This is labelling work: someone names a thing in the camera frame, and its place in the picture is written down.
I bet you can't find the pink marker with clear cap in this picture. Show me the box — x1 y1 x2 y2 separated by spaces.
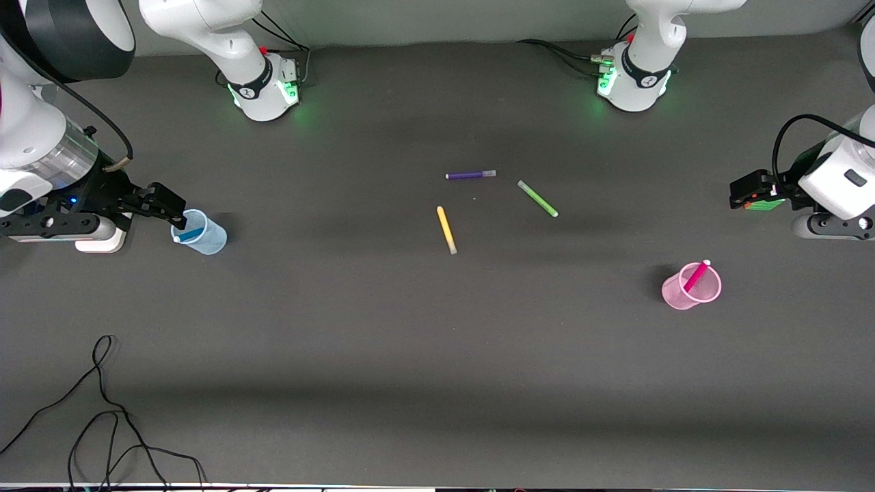
684 259 712 295

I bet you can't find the translucent blue plastic cup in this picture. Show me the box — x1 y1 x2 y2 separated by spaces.
171 209 228 256

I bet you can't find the translucent pink plastic cup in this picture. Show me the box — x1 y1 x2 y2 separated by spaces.
662 262 723 311

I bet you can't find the green marker with clear cap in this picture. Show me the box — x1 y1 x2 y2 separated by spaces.
517 180 559 219

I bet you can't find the yellow marker with clear cap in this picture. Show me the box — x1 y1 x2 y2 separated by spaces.
436 206 458 256

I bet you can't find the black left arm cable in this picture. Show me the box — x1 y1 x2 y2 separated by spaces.
772 114 875 193

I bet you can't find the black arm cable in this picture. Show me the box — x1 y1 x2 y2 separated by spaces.
38 65 135 173
772 114 875 193

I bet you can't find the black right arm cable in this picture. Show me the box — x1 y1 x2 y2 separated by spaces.
38 65 135 173

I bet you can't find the loose black cable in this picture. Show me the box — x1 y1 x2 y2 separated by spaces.
0 335 206 490

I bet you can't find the black right base cable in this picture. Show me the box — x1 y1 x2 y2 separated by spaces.
253 10 312 86

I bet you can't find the black base cable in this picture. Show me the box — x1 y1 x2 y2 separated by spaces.
253 10 312 86
516 39 613 77

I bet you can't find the black left base cable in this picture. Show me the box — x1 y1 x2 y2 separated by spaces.
516 39 613 77

